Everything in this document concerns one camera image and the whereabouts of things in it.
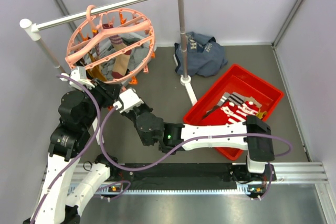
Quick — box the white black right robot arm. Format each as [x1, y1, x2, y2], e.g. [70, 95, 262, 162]
[126, 101, 275, 180]

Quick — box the pink round clip hanger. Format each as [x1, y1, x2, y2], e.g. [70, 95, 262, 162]
[65, 5, 155, 84]

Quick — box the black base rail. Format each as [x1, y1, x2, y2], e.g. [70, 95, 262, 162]
[115, 163, 253, 190]

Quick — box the blue grey sweatshirt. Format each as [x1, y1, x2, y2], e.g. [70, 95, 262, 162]
[185, 31, 228, 77]

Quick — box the yellow sock in bin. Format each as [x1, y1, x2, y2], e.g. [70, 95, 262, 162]
[256, 111, 267, 119]

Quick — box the white plastic laundry basket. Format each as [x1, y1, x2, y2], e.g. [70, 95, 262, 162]
[99, 33, 150, 81]

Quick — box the silver clothes rack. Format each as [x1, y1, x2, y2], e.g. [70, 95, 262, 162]
[19, 0, 196, 101]

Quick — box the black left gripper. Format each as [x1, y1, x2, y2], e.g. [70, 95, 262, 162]
[82, 77, 123, 127]

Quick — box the red plastic bin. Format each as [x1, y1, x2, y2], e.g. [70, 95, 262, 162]
[183, 63, 285, 161]

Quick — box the black white striped sock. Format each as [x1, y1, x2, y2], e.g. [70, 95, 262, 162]
[217, 92, 245, 106]

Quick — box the beige maroon hanging sock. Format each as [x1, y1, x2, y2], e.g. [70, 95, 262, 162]
[109, 34, 132, 79]

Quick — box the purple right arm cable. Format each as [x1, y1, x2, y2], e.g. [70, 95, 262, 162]
[100, 105, 293, 200]

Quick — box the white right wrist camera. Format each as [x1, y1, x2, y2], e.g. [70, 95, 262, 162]
[113, 88, 144, 113]

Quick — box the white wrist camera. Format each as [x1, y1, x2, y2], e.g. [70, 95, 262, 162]
[113, 88, 144, 113]
[70, 66, 95, 90]

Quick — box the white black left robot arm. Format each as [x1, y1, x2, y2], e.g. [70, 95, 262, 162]
[24, 79, 122, 223]

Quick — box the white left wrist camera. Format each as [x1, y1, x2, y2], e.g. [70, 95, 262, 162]
[70, 66, 95, 90]

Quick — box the yellow hanging sock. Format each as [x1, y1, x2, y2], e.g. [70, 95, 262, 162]
[88, 52, 107, 82]

